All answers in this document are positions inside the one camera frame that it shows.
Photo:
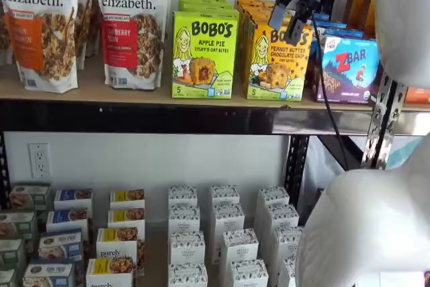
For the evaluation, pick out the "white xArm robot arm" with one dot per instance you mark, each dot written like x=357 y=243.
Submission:
x=369 y=226

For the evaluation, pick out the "blue purple Zbar box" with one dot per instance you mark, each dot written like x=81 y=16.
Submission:
x=349 y=78
x=332 y=25
x=320 y=17
x=339 y=32

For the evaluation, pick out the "orange brown box row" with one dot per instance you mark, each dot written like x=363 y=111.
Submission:
x=361 y=8

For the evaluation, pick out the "green Bobo's apple pie box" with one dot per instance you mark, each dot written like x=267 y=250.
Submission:
x=205 y=7
x=201 y=65
x=205 y=0

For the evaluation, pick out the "large orange illustrated box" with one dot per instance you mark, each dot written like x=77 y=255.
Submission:
x=416 y=95

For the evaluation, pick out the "tan wooden shelf board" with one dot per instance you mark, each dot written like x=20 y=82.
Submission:
x=416 y=107
x=87 y=95

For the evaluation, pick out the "yellow label granola box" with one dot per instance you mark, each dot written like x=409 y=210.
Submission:
x=116 y=246
x=126 y=196
x=107 y=267
x=126 y=216

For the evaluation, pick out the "blue label granola box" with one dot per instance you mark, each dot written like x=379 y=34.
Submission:
x=47 y=272
x=58 y=245
x=65 y=218
x=72 y=196

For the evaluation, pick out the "green label granola box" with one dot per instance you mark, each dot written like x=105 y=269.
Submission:
x=28 y=196
x=16 y=224
x=7 y=278
x=11 y=253

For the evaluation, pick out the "translucent plastic sheet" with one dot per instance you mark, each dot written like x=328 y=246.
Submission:
x=317 y=172

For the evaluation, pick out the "red label granola pouch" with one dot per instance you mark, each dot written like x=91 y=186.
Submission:
x=131 y=48

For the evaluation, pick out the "white floral print carton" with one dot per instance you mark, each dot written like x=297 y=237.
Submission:
x=228 y=216
x=224 y=193
x=183 y=194
x=184 y=216
x=282 y=216
x=187 y=275
x=287 y=273
x=186 y=246
x=287 y=243
x=248 y=275
x=238 y=246
x=273 y=196

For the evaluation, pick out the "white granola pouch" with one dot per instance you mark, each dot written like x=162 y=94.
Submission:
x=94 y=28
x=81 y=31
x=4 y=55

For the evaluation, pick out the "orange label granola pouch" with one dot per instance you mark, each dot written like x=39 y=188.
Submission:
x=40 y=48

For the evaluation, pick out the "white patterned small boxes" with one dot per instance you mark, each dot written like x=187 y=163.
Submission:
x=156 y=256

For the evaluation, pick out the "white wall outlet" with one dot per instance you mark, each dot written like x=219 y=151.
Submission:
x=39 y=161

